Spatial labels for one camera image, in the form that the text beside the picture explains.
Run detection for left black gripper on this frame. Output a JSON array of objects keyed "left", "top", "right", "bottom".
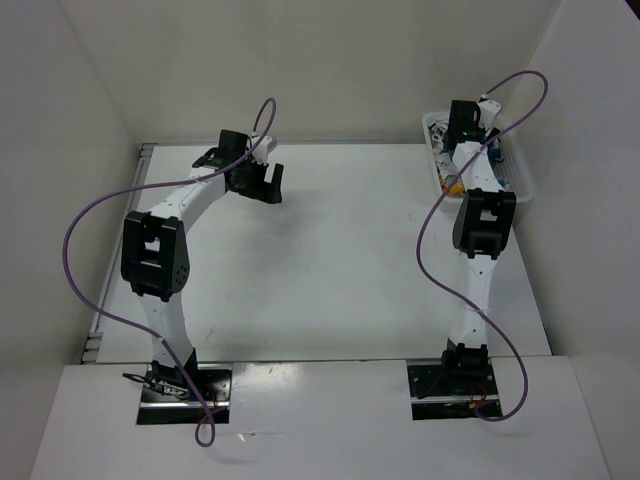
[{"left": 231, "top": 155, "right": 283, "bottom": 205}]

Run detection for colourful printed shorts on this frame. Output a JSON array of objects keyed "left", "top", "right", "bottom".
[{"left": 423, "top": 113, "right": 509, "bottom": 199}]

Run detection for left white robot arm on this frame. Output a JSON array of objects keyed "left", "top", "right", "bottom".
[{"left": 121, "top": 130, "right": 284, "bottom": 400}]

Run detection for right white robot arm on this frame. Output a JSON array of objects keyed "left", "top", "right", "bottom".
[{"left": 438, "top": 99, "right": 516, "bottom": 395}]

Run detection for white plastic mesh basket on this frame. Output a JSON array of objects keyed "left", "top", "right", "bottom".
[{"left": 422, "top": 111, "right": 534, "bottom": 203}]

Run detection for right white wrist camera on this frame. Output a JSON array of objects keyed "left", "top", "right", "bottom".
[{"left": 477, "top": 94, "right": 502, "bottom": 130}]

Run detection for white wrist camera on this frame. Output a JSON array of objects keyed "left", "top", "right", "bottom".
[
  {"left": 250, "top": 135, "right": 278, "bottom": 165},
  {"left": 477, "top": 94, "right": 502, "bottom": 130}
]

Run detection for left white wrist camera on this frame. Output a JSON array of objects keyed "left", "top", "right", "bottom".
[{"left": 250, "top": 135, "right": 278, "bottom": 165}]

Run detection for aluminium table edge rail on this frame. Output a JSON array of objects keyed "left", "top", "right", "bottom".
[{"left": 80, "top": 143, "right": 156, "bottom": 365}]

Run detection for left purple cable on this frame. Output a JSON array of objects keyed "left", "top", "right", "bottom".
[{"left": 61, "top": 97, "right": 278, "bottom": 447}]

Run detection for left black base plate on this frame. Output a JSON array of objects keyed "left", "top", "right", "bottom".
[{"left": 124, "top": 364, "right": 232, "bottom": 426}]

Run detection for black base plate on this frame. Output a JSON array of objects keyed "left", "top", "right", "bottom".
[
  {"left": 407, "top": 360, "right": 502, "bottom": 421},
  {"left": 124, "top": 364, "right": 232, "bottom": 426}
]

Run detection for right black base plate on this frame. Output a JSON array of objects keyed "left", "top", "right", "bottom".
[{"left": 407, "top": 360, "right": 502, "bottom": 421}]

